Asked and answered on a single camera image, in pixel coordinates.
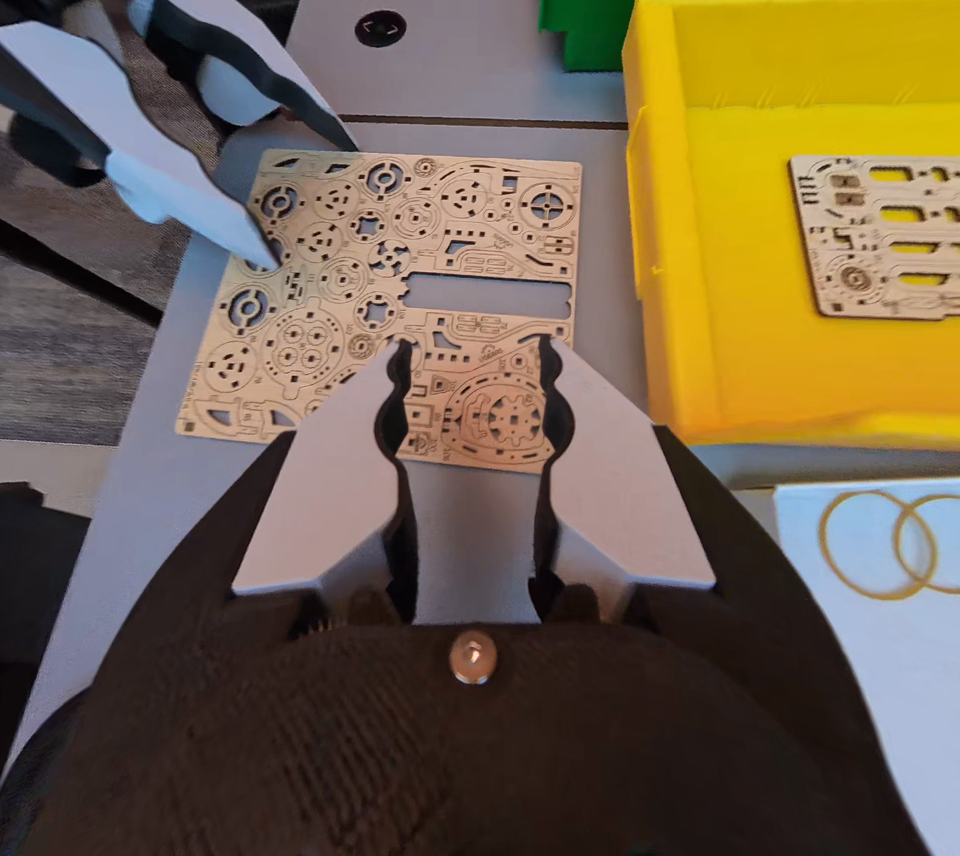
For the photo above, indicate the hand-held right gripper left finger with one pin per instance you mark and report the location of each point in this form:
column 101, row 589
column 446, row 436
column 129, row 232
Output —
column 330, row 481

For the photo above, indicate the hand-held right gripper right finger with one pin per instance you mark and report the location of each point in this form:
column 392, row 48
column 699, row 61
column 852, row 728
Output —
column 622, row 496

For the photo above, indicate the tan rubber band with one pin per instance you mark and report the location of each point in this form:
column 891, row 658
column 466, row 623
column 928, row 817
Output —
column 899, row 543
column 822, row 543

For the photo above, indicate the white cardboard box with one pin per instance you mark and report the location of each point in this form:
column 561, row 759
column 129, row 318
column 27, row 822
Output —
column 900, row 683

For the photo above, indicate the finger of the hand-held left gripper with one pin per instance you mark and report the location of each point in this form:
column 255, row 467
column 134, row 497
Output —
column 217, row 16
column 157, row 174

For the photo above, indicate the yellow plastic bin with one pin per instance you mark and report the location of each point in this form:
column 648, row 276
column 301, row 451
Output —
column 750, row 346

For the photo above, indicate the black table grommet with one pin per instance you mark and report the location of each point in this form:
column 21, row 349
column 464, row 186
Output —
column 380, row 28

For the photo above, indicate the wooden parts sheet with cutouts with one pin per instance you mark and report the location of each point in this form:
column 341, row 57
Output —
column 832, row 286

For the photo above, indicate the laser-cut wooden parts sheet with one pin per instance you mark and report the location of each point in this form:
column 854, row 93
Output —
column 450, row 196

